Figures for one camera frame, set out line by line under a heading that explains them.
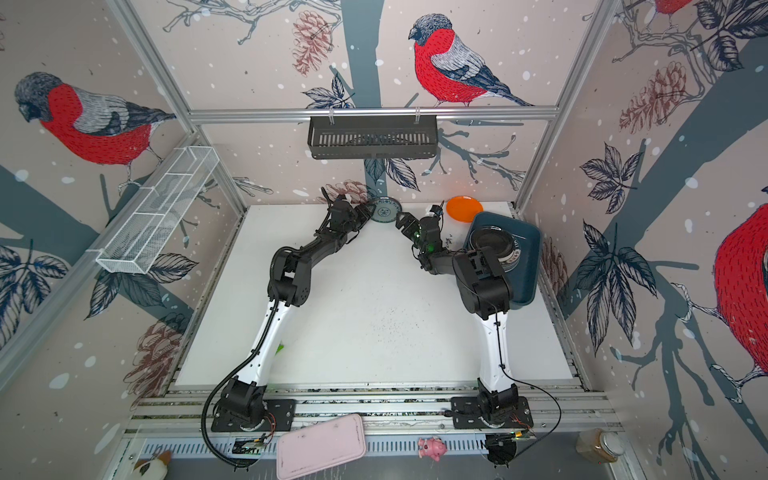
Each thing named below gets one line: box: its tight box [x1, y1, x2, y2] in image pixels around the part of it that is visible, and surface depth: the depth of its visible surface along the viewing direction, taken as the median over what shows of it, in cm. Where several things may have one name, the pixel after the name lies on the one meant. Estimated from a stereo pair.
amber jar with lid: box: [576, 428, 626, 463], surface depth 64 cm
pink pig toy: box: [417, 436, 448, 462], surface depth 69 cm
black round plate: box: [469, 225, 515, 258], surface depth 106 cm
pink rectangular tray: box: [276, 414, 367, 480], surface depth 69 cm
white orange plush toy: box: [133, 450, 172, 480], surface depth 67 cm
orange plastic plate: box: [446, 196, 484, 223], surface depth 124 cm
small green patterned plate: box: [371, 197, 402, 223], surface depth 124 cm
